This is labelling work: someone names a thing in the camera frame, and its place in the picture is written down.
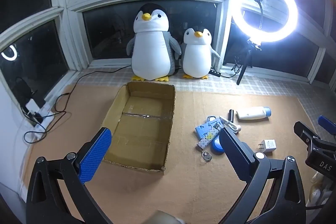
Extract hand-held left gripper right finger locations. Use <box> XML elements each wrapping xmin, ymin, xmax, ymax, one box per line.
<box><xmin>219</xmin><ymin>127</ymin><xmax>307</xmax><ymax>224</ymax></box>

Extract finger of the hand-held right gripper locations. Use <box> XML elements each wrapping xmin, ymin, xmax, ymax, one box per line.
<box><xmin>317</xmin><ymin>115</ymin><xmax>336</xmax><ymax>135</ymax></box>
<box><xmin>293</xmin><ymin>121</ymin><xmax>322</xmax><ymax>148</ymax></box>

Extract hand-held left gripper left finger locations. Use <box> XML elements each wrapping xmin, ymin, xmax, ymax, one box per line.
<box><xmin>26</xmin><ymin>127</ymin><xmax>113</xmax><ymax>224</ymax></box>

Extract blue round lid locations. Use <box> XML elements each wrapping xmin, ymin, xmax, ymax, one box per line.
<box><xmin>211</xmin><ymin>135</ymin><xmax>225</xmax><ymax>155</ymax></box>

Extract white patterned print tube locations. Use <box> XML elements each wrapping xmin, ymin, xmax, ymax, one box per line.
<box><xmin>196</xmin><ymin>127</ymin><xmax>221</xmax><ymax>149</ymax></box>

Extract white power adapter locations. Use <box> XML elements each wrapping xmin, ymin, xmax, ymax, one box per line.
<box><xmin>257</xmin><ymin>139</ymin><xmax>277</xmax><ymax>154</ymax></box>

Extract white usb cable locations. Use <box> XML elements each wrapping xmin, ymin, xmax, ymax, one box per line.
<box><xmin>219</xmin><ymin>116</ymin><xmax>235</xmax><ymax>130</ymax></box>

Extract blue patterned case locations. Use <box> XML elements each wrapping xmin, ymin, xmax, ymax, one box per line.
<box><xmin>195</xmin><ymin>115</ymin><xmax>223</xmax><ymax>141</ymax></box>

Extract cardboard box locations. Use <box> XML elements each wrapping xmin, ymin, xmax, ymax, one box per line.
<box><xmin>102</xmin><ymin>81</ymin><xmax>176</xmax><ymax>173</ymax></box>

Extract person's right hand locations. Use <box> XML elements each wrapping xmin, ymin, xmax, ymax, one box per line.
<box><xmin>310</xmin><ymin>172</ymin><xmax>326</xmax><ymax>205</ymax></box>

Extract white lotion bottle blue cap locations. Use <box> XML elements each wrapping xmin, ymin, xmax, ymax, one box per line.
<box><xmin>236</xmin><ymin>106</ymin><xmax>272</xmax><ymax>120</ymax></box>

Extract white power strip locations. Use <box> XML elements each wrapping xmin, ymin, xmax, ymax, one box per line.
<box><xmin>26</xmin><ymin>101</ymin><xmax>59</xmax><ymax>141</ymax></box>

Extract black plug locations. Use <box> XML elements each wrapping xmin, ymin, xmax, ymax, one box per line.
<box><xmin>32</xmin><ymin>112</ymin><xmax>44</xmax><ymax>126</ymax></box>

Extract brown felt mat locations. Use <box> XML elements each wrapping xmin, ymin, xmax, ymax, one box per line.
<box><xmin>22</xmin><ymin>82</ymin><xmax>336</xmax><ymax>224</ymax></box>

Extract black upright device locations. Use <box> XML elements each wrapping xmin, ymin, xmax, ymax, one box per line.
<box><xmin>16</xmin><ymin>76</ymin><xmax>33</xmax><ymax>106</ymax></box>

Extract small penguin plush toy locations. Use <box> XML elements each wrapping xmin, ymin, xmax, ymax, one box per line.
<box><xmin>180</xmin><ymin>28</ymin><xmax>221</xmax><ymax>80</ymax></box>

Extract large penguin plush toy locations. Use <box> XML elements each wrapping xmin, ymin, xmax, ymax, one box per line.
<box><xmin>127</xmin><ymin>3</ymin><xmax>182</xmax><ymax>82</ymax></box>

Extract looped black cable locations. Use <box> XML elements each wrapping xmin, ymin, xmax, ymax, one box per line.
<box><xmin>23</xmin><ymin>109</ymin><xmax>72</xmax><ymax>144</ymax></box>

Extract black ring light cable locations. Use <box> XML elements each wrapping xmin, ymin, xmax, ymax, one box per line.
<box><xmin>220</xmin><ymin>55</ymin><xmax>243</xmax><ymax>79</ymax></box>

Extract long black power cable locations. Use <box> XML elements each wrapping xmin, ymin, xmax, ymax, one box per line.
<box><xmin>54</xmin><ymin>65</ymin><xmax>132</xmax><ymax>113</ymax></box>

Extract white wall charger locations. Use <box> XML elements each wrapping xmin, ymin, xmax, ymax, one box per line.
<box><xmin>26</xmin><ymin>99</ymin><xmax>39</xmax><ymax>112</ymax></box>

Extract white ring light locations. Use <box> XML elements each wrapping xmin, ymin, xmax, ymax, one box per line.
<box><xmin>231</xmin><ymin>0</ymin><xmax>298</xmax><ymax>43</ymax></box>

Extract white window frame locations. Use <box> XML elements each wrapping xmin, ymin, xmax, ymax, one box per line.
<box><xmin>0</xmin><ymin>0</ymin><xmax>336</xmax><ymax>86</ymax></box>

